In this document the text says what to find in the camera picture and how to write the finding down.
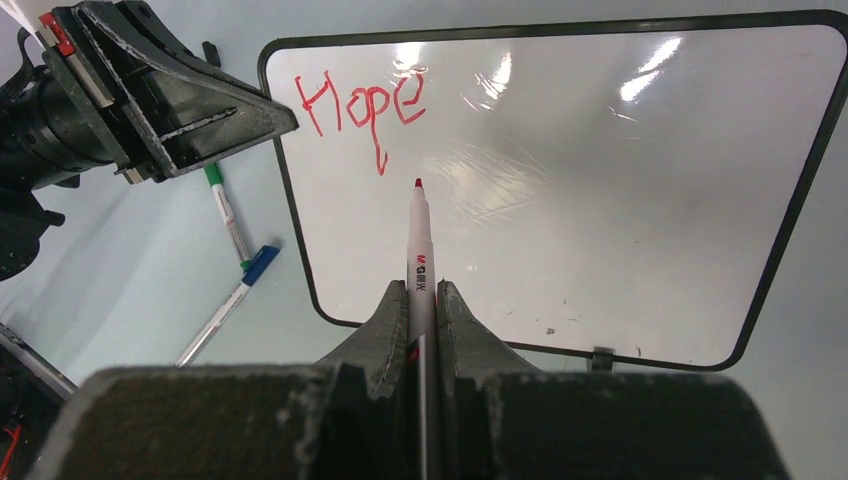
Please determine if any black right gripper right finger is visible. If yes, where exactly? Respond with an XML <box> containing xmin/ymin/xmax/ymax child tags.
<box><xmin>437</xmin><ymin>281</ymin><xmax>790</xmax><ymax>479</ymax></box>

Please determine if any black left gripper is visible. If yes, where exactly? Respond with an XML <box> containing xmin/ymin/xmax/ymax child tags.
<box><xmin>1</xmin><ymin>1</ymin><xmax>298</xmax><ymax>193</ymax></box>

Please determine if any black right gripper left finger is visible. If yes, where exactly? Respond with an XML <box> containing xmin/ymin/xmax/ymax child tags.
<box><xmin>29</xmin><ymin>280</ymin><xmax>408</xmax><ymax>479</ymax></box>

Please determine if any red whiteboard marker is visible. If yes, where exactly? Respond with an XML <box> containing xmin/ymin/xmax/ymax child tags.
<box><xmin>406</xmin><ymin>178</ymin><xmax>442</xmax><ymax>479</ymax></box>

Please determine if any white whiteboard black frame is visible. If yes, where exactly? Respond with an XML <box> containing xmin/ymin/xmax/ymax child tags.
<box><xmin>258</xmin><ymin>9</ymin><xmax>847</xmax><ymax>371</ymax></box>

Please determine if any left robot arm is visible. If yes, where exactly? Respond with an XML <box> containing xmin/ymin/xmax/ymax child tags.
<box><xmin>1</xmin><ymin>1</ymin><xmax>298</xmax><ymax>279</ymax></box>

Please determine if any green whiteboard marker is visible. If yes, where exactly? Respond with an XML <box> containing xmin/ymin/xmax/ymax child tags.
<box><xmin>203</xmin><ymin>164</ymin><xmax>252</xmax><ymax>272</ymax></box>

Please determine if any blue whiteboard marker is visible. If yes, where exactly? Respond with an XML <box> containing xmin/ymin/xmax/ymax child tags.
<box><xmin>174</xmin><ymin>244</ymin><xmax>280</xmax><ymax>367</ymax></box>

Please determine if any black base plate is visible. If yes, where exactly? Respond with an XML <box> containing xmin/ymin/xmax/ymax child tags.
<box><xmin>1</xmin><ymin>325</ymin><xmax>77</xmax><ymax>479</ymax></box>

